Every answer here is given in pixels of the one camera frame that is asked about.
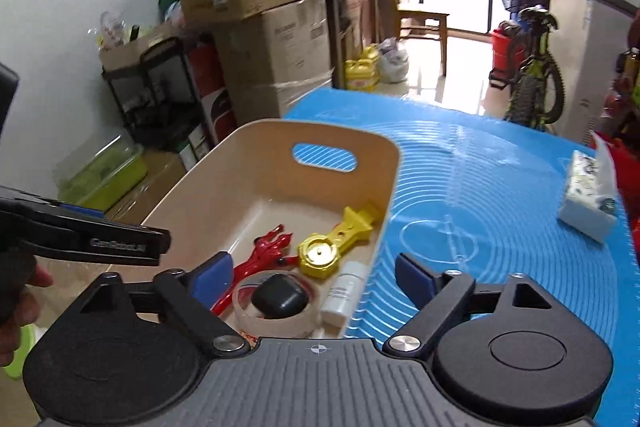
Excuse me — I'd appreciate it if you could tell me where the clear tape roll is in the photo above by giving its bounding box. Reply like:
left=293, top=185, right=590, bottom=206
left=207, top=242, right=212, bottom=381
left=232, top=271, right=321, bottom=339

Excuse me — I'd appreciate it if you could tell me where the white tissue pack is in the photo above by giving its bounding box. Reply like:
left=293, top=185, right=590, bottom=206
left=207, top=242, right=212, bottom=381
left=557, top=150, right=618, bottom=244

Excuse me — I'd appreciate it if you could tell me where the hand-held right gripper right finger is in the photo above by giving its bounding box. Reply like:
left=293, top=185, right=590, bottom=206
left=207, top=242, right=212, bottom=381
left=382, top=252, right=558, bottom=355

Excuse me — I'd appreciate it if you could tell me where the beige plastic bin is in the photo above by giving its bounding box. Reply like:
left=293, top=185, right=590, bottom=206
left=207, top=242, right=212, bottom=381
left=105, top=119, right=403, bottom=340

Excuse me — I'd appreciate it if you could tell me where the red toy trident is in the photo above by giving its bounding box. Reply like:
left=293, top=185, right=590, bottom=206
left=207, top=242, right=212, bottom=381
left=210, top=223, right=301, bottom=318

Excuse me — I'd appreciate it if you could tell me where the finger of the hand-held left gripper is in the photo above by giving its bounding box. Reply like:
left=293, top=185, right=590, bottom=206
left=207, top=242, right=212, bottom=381
left=0, top=185, right=107, bottom=233
left=20, top=217, right=172, bottom=268

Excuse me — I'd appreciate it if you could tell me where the small white bottle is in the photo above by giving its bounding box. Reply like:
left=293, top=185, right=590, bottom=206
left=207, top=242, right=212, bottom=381
left=320, top=261, right=368, bottom=325

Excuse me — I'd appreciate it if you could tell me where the black earbud case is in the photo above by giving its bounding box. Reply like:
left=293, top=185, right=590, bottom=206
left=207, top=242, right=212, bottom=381
left=251, top=274, right=310, bottom=320

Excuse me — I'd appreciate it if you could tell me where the bicycle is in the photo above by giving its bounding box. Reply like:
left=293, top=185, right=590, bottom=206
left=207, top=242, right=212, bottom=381
left=475, top=0, right=566, bottom=130

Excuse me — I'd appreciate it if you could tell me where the small cluttered cardboard box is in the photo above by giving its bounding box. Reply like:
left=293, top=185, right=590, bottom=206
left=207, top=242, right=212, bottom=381
left=98, top=24, right=176, bottom=72

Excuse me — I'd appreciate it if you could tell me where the low cardboard box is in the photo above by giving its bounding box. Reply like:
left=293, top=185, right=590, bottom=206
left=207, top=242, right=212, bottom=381
left=102, top=149, right=188, bottom=225

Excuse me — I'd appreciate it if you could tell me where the person's left hand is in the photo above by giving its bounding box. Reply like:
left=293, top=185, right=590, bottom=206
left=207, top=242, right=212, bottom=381
left=0, top=264, right=55, bottom=367

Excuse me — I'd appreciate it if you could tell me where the green plastic container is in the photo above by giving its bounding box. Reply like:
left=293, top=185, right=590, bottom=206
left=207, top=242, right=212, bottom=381
left=55, top=134, right=148, bottom=212

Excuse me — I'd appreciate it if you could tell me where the yellow oil jug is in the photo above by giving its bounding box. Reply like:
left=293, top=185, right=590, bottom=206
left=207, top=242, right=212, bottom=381
left=344, top=46, right=381, bottom=92

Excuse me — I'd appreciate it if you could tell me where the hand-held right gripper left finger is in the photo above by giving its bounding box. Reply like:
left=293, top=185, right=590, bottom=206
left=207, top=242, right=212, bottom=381
left=77, top=251, right=251, bottom=355

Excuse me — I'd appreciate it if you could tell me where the blue silicone mat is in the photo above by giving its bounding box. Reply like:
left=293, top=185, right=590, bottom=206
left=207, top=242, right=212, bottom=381
left=285, top=87, right=626, bottom=427

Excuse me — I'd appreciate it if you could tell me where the light green plastic object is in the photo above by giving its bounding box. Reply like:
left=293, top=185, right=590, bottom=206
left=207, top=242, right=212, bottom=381
left=0, top=324, right=37, bottom=380

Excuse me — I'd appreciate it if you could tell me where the yellow toy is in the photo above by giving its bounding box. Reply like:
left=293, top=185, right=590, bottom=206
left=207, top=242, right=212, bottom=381
left=297, top=202, right=386, bottom=280

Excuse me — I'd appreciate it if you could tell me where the black shelf rack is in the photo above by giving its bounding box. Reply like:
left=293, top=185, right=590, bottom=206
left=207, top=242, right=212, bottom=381
left=102, top=38, right=221, bottom=158

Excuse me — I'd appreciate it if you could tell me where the large cardboard box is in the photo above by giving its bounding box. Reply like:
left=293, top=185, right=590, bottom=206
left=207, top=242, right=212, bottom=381
left=214, top=0, right=335, bottom=88

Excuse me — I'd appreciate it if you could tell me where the brown wooden cabinet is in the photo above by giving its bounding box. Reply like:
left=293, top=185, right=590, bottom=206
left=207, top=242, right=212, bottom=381
left=325, top=0, right=381, bottom=90

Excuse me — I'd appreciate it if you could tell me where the white plastic bag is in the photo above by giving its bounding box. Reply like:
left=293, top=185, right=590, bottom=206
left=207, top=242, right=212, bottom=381
left=377, top=38, right=411, bottom=84

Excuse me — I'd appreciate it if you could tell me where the wooden chair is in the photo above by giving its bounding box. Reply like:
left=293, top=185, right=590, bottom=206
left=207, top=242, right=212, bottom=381
left=380, top=0, right=451, bottom=75

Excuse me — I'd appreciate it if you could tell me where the taped cardboard box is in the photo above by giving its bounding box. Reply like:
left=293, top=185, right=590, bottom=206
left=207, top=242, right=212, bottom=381
left=231, top=74, right=336, bottom=126

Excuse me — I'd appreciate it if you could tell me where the white cabinet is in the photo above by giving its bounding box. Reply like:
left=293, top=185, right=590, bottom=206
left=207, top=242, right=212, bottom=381
left=550, top=0, right=640, bottom=142

